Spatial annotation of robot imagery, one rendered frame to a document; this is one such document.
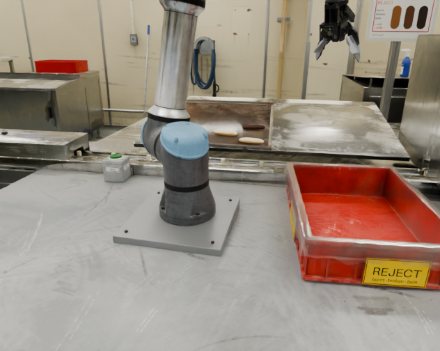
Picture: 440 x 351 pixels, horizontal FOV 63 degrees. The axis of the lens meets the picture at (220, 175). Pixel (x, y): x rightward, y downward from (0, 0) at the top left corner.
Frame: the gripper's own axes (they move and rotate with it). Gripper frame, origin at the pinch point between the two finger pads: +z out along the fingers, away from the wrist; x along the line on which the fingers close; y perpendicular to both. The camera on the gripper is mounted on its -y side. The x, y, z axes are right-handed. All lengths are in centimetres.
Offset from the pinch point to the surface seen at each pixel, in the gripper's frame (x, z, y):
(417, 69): 20.6, 10.2, -23.9
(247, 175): -15, 26, 41
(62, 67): -371, 57, -95
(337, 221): 21, 26, 50
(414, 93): 21.6, 17.8, -20.1
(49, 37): -465, 37, -143
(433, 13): 11, 6, -91
